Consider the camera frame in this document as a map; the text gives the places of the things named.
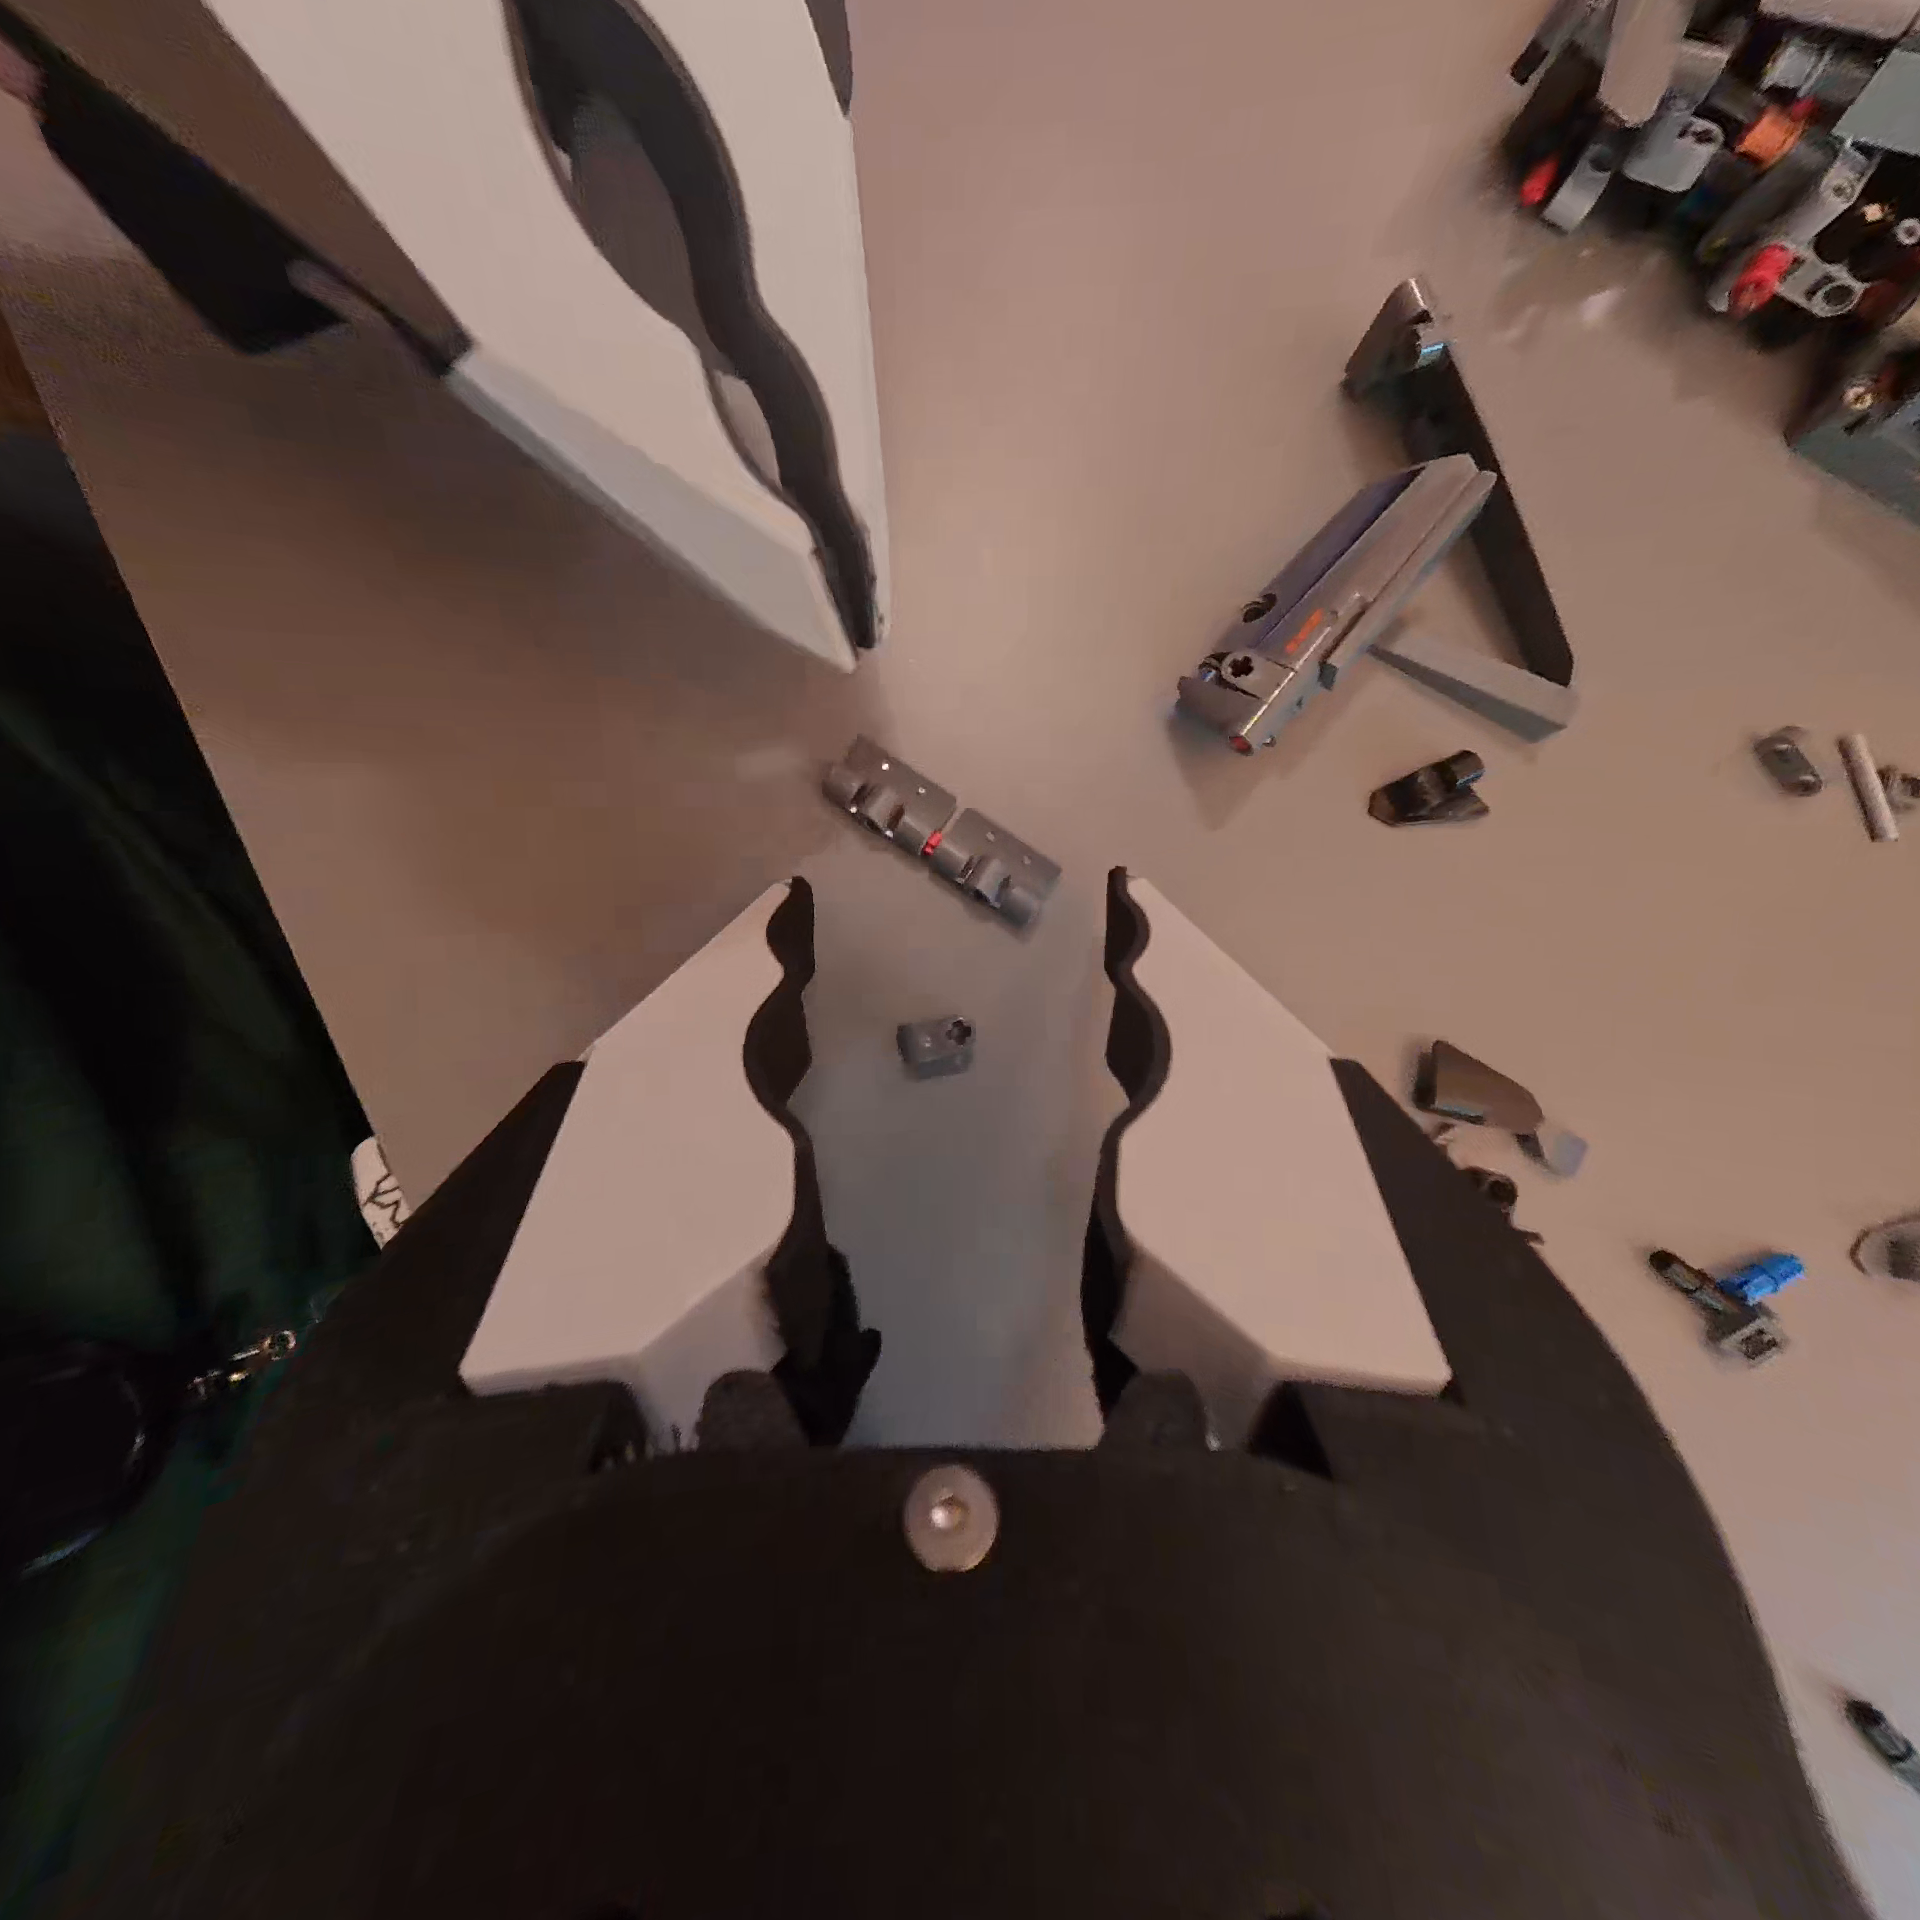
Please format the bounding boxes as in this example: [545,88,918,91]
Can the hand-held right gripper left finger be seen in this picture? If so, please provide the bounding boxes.
[455,875,829,1392]

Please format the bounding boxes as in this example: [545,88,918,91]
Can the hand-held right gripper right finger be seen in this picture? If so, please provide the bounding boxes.
[1079,863,1452,1392]

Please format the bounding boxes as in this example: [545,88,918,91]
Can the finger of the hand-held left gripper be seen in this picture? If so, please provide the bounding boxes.
[205,0,872,672]
[630,0,894,650]

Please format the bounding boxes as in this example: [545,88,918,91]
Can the grey lego panel assembly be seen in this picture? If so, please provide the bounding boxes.
[1172,452,1501,757]

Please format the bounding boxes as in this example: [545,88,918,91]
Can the black lego pin connector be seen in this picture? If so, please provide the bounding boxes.
[1446,1161,1547,1247]

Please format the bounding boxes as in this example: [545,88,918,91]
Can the dark tapered lego panel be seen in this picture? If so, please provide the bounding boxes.
[1409,1037,1591,1176]

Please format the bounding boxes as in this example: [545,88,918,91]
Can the black lego slope piece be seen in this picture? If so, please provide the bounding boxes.
[1366,747,1494,828]

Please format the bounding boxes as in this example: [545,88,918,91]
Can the scattered loose lego pieces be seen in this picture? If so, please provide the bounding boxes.
[1645,1212,1920,1793]

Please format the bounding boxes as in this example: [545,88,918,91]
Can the light grey lego axle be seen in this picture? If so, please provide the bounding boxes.
[1835,729,1901,843]

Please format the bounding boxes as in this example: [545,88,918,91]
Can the grey lego car model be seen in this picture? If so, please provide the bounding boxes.
[1499,0,1920,529]

